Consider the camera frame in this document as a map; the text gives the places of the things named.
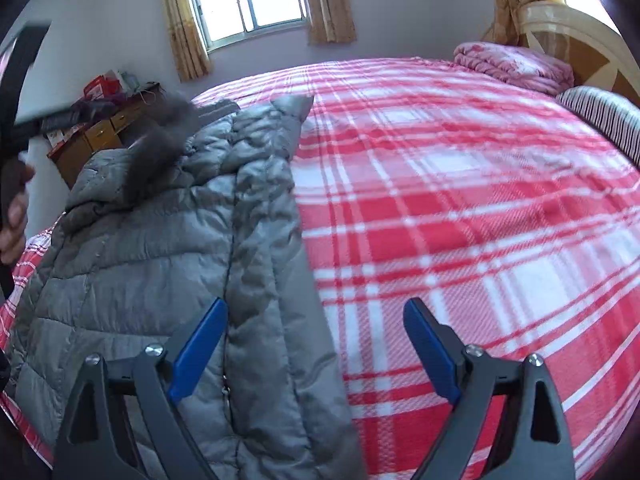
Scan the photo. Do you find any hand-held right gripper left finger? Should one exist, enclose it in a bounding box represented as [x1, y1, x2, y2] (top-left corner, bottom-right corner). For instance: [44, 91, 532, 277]
[52, 296, 231, 480]

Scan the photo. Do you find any red plaid blanket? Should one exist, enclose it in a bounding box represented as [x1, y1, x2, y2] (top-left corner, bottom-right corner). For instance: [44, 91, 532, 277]
[0, 56, 640, 480]

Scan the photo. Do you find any person's left hand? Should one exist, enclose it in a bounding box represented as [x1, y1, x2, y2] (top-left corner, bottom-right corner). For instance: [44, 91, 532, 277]
[0, 160, 37, 267]

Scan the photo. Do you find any wooden desk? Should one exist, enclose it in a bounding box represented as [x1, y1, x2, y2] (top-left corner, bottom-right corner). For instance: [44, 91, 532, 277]
[47, 91, 168, 187]

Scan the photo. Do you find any red box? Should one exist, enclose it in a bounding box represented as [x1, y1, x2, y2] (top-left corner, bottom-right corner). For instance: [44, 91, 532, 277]
[83, 74, 122, 102]

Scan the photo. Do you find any striped pillow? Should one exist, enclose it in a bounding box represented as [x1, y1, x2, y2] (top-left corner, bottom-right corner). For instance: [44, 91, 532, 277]
[556, 86, 640, 171]

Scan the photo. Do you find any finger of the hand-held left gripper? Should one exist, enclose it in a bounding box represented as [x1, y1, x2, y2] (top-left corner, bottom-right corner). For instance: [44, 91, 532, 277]
[15, 102, 79, 152]

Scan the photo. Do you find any short tan curtain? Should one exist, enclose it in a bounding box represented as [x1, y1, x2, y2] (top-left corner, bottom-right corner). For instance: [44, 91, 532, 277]
[300, 0, 357, 46]

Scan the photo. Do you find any grey puffer jacket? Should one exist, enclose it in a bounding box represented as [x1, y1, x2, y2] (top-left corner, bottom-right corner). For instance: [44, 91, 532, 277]
[2, 89, 368, 480]

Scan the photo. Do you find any long tan curtain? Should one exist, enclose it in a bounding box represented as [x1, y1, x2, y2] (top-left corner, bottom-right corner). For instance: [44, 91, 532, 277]
[159, 0, 213, 82]

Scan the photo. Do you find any pink folded quilt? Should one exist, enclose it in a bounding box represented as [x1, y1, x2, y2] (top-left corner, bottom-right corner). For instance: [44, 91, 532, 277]
[453, 41, 575, 96]

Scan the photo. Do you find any white and red carton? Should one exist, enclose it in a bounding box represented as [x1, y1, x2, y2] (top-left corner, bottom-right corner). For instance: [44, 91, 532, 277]
[46, 126, 85, 155]

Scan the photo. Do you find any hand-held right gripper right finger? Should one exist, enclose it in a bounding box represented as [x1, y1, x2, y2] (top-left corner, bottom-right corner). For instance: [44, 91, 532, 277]
[402, 297, 576, 480]

